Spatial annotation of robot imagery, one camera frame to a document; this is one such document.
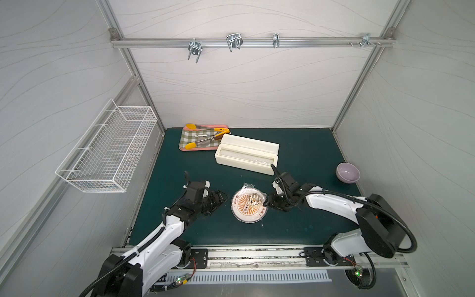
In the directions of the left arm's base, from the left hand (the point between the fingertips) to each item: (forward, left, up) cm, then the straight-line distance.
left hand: (227, 200), depth 81 cm
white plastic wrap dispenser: (+31, -9, -5) cm, 33 cm away
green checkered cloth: (+43, +20, -6) cm, 48 cm away
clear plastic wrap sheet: (+1, -9, -7) cm, 12 cm away
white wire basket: (+6, +45, +24) cm, 51 cm away
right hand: (+1, -18, -5) cm, 19 cm away
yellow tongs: (+42, +9, -2) cm, 43 cm away
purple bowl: (+20, -63, -7) cm, 67 cm away
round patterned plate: (+1, -9, -7) cm, 11 cm away
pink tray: (+57, +17, -8) cm, 60 cm away
